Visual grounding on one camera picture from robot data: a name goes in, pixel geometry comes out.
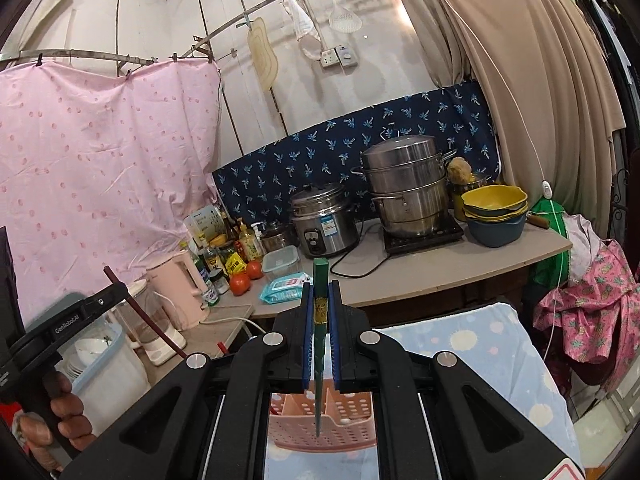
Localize pink dotted curtain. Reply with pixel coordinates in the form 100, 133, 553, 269
0, 57, 223, 326

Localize beige cutting board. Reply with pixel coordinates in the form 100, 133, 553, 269
248, 16, 280, 93

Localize tan loofah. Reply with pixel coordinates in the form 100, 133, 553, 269
446, 156, 475, 186

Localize blue bowl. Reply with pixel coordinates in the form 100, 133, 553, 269
464, 210, 528, 248

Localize light blue dish bin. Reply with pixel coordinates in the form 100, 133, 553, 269
60, 322, 151, 411

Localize pink printed clothes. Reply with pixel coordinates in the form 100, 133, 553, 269
532, 245, 640, 376

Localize dark blue printed cloth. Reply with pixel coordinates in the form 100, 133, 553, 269
212, 82, 503, 223

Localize hanging plastic bag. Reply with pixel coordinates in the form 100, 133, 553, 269
282, 0, 323, 61

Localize green cloth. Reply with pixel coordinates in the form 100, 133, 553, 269
527, 197, 573, 291

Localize white garment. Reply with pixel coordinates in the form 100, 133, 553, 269
562, 212, 608, 286

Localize group of condiment bottles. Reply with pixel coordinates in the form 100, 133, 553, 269
180, 205, 266, 308

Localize dark red chopstick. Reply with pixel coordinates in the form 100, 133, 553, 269
103, 266, 188, 358

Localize white bowl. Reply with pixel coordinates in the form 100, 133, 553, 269
74, 337, 120, 367

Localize black power cable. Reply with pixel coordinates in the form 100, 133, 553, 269
327, 220, 401, 278

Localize light blue printed blanket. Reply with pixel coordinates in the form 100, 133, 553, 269
265, 300, 583, 480

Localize blue wet wipes pack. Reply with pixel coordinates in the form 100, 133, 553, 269
257, 272, 311, 305

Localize clear jug blender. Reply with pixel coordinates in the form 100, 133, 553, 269
112, 280, 187, 366

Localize steel steamer pot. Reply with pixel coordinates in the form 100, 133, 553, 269
350, 135, 458, 238

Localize white kettle cable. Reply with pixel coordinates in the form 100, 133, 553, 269
202, 310, 268, 336

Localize steel rice cooker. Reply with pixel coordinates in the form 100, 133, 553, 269
290, 183, 360, 259

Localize white plastic strainer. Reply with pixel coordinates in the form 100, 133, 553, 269
327, 0, 363, 33

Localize metal curtain rail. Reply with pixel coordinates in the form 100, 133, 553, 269
0, 0, 416, 76

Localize hanging dark clothes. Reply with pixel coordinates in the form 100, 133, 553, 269
555, 0, 640, 136

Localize clear plastic food container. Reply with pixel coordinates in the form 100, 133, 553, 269
261, 246, 301, 283

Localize yellow bowl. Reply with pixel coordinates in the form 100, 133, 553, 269
461, 185, 529, 218

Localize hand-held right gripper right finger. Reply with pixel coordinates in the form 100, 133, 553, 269
327, 280, 586, 480

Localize white wall socket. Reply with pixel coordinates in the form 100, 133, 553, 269
320, 46, 360, 68

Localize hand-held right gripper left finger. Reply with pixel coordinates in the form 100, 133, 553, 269
60, 281, 314, 480

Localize beige curtain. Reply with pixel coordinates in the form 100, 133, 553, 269
395, 0, 628, 221

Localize black induction cooktop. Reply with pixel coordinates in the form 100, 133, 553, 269
382, 212, 466, 255

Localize pink plastic utensil basket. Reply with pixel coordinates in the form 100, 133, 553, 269
268, 387, 377, 453

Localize small steel pot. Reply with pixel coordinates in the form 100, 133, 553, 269
259, 222, 296, 253

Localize person's left hand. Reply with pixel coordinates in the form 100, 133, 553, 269
12, 371, 97, 476

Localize green chopstick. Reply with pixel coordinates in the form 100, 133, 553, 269
311, 257, 329, 437

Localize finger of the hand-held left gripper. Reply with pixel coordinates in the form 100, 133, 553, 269
75, 284, 132, 327

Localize pink electric kettle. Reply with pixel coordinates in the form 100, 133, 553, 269
145, 249, 211, 331

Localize white cable with switch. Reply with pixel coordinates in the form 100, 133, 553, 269
430, 0, 573, 361

